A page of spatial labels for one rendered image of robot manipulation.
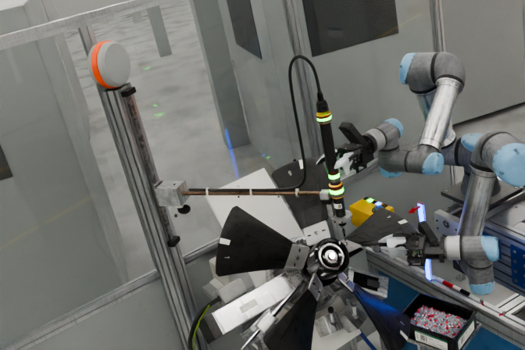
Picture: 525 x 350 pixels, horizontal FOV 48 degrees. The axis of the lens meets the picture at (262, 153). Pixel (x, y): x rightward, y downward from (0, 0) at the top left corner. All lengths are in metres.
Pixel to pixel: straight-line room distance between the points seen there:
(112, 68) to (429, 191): 1.93
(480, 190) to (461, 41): 3.77
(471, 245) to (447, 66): 0.64
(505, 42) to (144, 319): 4.38
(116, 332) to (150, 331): 0.15
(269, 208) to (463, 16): 3.77
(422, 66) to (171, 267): 1.19
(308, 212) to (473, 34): 3.96
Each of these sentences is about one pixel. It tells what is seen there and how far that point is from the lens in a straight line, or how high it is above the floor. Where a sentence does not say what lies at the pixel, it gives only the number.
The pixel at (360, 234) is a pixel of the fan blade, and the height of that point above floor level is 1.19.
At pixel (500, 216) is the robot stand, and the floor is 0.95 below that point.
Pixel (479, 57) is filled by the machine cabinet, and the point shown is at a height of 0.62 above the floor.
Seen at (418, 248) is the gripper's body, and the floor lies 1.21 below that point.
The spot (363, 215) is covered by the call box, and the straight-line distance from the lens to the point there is 2.42.
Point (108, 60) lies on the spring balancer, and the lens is 2.03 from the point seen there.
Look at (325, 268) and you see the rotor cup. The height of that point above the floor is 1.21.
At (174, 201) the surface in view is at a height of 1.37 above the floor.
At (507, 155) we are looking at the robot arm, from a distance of 1.78.
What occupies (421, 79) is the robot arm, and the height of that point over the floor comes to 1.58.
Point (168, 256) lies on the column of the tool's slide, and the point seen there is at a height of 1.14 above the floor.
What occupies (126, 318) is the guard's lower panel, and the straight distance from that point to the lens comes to 2.53.
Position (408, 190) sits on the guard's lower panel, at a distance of 3.21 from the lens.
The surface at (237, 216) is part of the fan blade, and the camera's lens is 1.85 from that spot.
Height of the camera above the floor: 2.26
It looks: 22 degrees down
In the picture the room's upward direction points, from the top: 13 degrees counter-clockwise
